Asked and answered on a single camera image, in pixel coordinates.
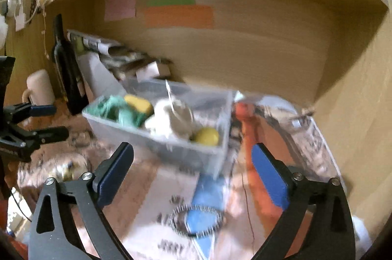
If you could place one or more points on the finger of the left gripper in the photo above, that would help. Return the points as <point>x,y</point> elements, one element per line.
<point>34,139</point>
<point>20,112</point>

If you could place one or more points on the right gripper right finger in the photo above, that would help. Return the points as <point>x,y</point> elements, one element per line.
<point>315,223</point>

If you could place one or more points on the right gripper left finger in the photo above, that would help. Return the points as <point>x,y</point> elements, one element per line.
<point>69,223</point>

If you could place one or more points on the green knitted cloth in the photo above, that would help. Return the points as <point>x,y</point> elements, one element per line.
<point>116,109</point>

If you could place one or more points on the yellow green sponge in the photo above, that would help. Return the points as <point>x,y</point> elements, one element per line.
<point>140,104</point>

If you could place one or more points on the white cloth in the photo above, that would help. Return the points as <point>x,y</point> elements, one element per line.
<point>172,118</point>

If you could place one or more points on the yellow white plush ball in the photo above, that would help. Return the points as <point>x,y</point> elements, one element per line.
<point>207,136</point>

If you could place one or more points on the beige ceramic mug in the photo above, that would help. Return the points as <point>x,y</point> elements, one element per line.
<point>39,89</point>

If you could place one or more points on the floral yellow scrunchie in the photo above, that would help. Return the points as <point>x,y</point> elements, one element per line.
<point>67,171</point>

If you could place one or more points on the dark wine bottle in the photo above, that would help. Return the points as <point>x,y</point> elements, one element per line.
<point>68,72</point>

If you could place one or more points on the stack of newspapers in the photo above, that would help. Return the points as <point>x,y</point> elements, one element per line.
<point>120,61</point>

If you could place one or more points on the vintage print table cover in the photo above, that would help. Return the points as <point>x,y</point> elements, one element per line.
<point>152,190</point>

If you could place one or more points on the blue rhinestone-framed accessory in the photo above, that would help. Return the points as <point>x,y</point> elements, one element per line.
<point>204,217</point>

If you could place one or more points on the clear plastic storage bin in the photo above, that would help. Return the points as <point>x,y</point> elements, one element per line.
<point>211,108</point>

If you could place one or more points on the pink sticky note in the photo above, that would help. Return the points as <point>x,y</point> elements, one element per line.
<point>116,10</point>

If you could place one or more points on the green sticky note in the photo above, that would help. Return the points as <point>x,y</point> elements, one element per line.
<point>160,3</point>

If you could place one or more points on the orange sticky note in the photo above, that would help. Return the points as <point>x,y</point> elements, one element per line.
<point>187,16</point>

